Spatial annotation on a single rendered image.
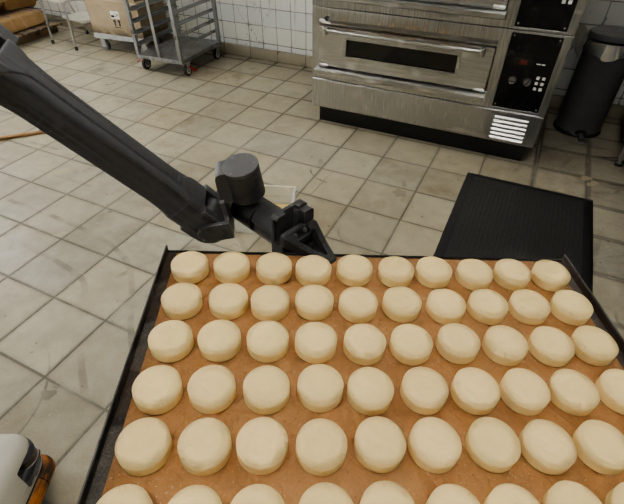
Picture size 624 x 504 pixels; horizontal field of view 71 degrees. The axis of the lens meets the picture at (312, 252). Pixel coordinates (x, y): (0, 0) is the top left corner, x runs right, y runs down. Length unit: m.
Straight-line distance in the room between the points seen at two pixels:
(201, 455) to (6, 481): 1.05
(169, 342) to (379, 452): 0.26
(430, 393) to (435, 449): 0.06
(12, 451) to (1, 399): 0.51
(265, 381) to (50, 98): 0.42
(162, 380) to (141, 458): 0.08
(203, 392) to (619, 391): 0.45
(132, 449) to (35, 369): 1.55
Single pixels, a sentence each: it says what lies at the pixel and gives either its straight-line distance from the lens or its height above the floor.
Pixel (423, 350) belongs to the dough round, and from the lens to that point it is 0.54.
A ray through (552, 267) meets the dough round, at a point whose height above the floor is 0.99.
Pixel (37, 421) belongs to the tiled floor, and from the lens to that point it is 1.86.
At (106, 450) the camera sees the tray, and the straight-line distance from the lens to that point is 0.51.
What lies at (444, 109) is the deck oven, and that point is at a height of 0.26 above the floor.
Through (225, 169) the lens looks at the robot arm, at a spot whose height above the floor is 1.09.
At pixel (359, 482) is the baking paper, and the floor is 0.99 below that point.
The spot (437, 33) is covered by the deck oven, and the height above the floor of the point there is 0.69.
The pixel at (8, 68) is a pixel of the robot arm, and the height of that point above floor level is 1.26.
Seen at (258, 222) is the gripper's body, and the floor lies 1.01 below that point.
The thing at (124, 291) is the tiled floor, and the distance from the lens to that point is 2.13.
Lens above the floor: 1.43
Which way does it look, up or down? 42 degrees down
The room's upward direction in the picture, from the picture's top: straight up
